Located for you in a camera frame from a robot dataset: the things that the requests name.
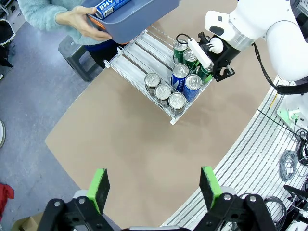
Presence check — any clear plastic can dispenser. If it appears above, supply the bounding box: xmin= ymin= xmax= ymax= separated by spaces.
xmin=103 ymin=25 xmax=214 ymax=126

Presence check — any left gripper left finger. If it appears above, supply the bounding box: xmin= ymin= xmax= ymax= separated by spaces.
xmin=36 ymin=168 xmax=121 ymax=231

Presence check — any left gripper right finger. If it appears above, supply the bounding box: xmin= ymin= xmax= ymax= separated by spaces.
xmin=192 ymin=166 xmax=277 ymax=231

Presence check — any blue white beverage can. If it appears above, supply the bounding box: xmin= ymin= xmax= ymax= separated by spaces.
xmin=183 ymin=74 xmax=202 ymax=103
xmin=171 ymin=63 xmax=190 ymax=93
xmin=95 ymin=0 xmax=132 ymax=20

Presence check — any white green base plate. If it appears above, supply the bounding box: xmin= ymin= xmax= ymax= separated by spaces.
xmin=276 ymin=105 xmax=304 ymax=128

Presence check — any person's right hand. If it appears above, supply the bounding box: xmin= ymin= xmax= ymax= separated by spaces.
xmin=54 ymin=6 xmax=113 ymax=41

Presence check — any black camera cable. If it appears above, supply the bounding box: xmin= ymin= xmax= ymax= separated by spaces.
xmin=175 ymin=33 xmax=193 ymax=45

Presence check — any open cardboard box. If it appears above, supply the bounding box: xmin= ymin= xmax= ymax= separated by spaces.
xmin=11 ymin=211 xmax=46 ymax=231

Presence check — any person in teal fleece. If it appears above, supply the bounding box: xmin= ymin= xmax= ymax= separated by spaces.
xmin=16 ymin=0 xmax=121 ymax=70

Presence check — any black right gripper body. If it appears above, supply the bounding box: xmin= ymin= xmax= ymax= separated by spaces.
xmin=211 ymin=38 xmax=241 ymax=71

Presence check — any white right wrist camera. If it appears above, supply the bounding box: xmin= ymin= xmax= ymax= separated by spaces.
xmin=187 ymin=39 xmax=214 ymax=70

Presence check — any black beverage can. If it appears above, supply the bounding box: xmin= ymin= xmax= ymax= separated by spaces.
xmin=154 ymin=83 xmax=173 ymax=108
xmin=168 ymin=92 xmax=187 ymax=116
xmin=144 ymin=72 xmax=161 ymax=97

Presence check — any black cable bundle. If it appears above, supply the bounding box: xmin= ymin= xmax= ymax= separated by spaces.
xmin=295 ymin=128 xmax=308 ymax=166

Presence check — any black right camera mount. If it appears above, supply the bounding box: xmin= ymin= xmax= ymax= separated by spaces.
xmin=197 ymin=32 xmax=224 ymax=55

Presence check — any grey cable loop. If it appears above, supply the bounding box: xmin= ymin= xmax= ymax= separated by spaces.
xmin=263 ymin=196 xmax=287 ymax=231

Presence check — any right arm black cable sleeve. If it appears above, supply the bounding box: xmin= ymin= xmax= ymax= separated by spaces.
xmin=253 ymin=43 xmax=308 ymax=95

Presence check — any blue plastic bin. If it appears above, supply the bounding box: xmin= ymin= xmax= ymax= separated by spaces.
xmin=82 ymin=0 xmax=180 ymax=45

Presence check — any grey coiled cable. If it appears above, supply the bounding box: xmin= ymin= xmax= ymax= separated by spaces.
xmin=279 ymin=150 xmax=299 ymax=182

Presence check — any person's right forearm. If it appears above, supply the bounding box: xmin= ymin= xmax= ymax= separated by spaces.
xmin=16 ymin=0 xmax=97 ymax=46

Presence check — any thin black cable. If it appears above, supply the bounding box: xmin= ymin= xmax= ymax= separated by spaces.
xmin=257 ymin=109 xmax=301 ymax=139

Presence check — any black clamp device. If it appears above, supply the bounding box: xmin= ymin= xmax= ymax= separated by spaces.
xmin=283 ymin=184 xmax=308 ymax=205

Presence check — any green beverage can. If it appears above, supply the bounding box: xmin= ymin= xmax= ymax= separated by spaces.
xmin=182 ymin=49 xmax=200 ymax=73
xmin=172 ymin=39 xmax=189 ymax=64
xmin=197 ymin=66 xmax=214 ymax=84

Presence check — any grey plastic stool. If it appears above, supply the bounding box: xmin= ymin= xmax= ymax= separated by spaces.
xmin=57 ymin=35 xmax=104 ymax=83

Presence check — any red cloth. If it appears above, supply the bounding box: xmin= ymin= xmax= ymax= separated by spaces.
xmin=0 ymin=182 xmax=15 ymax=222

